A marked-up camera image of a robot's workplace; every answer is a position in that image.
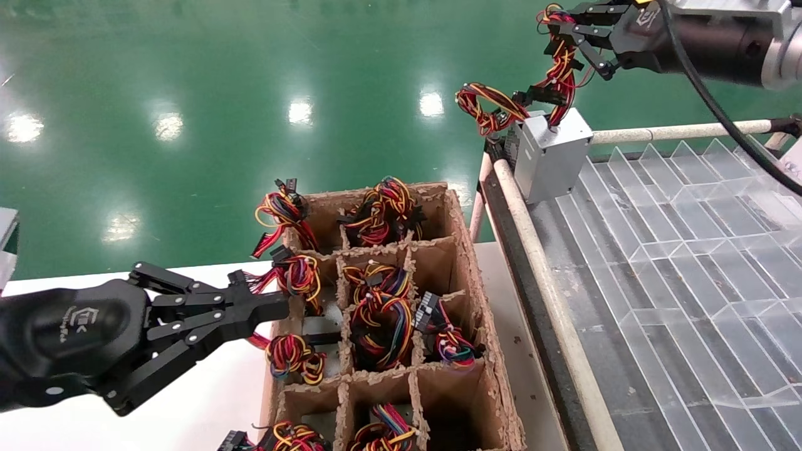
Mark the black pipe clamp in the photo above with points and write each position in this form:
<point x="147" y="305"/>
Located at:
<point x="494" y="150"/>
<point x="789" y="125"/>

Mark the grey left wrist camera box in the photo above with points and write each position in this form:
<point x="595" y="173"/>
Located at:
<point x="5" y="269"/>

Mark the short white rack pipe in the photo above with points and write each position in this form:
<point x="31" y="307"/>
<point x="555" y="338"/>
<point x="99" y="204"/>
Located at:
<point x="777" y="141"/>

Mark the transparent plastic divider tray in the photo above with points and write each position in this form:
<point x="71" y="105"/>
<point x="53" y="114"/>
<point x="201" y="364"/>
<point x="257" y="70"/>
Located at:
<point x="689" y="282"/>

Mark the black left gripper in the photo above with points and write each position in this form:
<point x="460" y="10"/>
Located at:
<point x="75" y="329"/>

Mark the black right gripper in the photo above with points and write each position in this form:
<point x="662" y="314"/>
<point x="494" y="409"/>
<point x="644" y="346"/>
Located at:
<point x="645" y="37"/>

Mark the long white rack pipe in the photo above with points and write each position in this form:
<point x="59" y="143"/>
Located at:
<point x="658" y="133"/>

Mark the white rack leg pipe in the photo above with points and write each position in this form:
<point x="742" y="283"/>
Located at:
<point x="479" y="213"/>

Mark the dark grey rack rail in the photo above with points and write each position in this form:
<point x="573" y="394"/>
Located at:
<point x="507" y="238"/>

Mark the pink white panel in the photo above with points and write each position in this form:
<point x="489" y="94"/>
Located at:
<point x="794" y="156"/>

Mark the brown cardboard divided box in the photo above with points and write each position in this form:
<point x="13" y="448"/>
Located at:
<point x="463" y="388"/>

